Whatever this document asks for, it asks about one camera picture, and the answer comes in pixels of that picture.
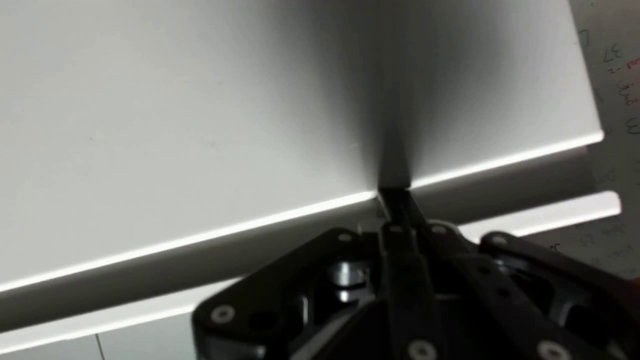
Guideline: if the grey drawer front panel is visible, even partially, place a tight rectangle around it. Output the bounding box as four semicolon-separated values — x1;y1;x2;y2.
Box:
0;0;607;296

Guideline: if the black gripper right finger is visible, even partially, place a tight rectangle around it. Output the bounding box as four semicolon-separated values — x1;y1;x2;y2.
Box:
398;191;640;360

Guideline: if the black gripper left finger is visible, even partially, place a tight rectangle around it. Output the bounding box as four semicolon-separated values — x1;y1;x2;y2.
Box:
190;188;428;360

